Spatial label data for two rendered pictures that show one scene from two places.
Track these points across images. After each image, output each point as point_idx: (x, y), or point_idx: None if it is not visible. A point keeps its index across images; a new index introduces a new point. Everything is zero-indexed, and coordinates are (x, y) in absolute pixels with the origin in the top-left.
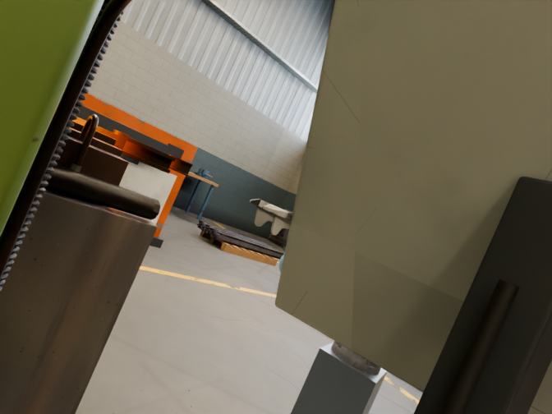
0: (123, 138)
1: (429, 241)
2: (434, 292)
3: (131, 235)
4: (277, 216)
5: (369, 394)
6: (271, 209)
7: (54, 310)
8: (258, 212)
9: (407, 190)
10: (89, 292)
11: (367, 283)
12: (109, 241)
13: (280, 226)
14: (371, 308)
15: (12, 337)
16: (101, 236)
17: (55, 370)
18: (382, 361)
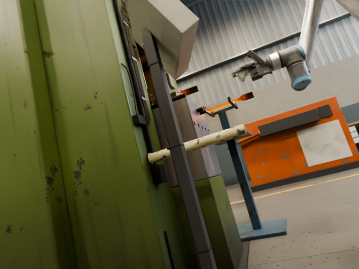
0: (181, 91)
1: None
2: (161, 52)
3: (181, 102)
4: (237, 72)
5: None
6: (233, 72)
7: (179, 125)
8: (239, 77)
9: None
10: (182, 118)
11: (164, 61)
12: (178, 106)
13: (242, 73)
14: (168, 63)
15: None
16: (176, 106)
17: (188, 138)
18: (175, 67)
